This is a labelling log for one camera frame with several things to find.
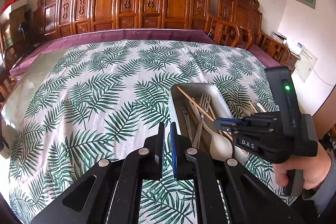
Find metal rectangular tray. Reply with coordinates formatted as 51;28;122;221
169;83;249;164

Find green leaf print tablecloth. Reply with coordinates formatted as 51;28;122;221
9;40;278;223

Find stacked cardboard boxes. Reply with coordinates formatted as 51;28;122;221
1;0;28;40

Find grey sleeve forearm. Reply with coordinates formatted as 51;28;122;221
302;165;335;215

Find purple seat cushion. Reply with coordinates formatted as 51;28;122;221
8;29;280;76

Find large white rice spoon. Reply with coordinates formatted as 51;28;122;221
188;98;234;162

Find white spoon with holed handle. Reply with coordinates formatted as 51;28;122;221
256;102;267;113

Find carved wooden bench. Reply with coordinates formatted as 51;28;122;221
33;0;211;41

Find white wall electrical box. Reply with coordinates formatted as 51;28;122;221
295;47;317;82

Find silver metal fork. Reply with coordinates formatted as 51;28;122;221
192;93;211;149

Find wooden armchair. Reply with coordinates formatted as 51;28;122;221
208;0;290;68

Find person's right hand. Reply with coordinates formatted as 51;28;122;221
273;142;331;190

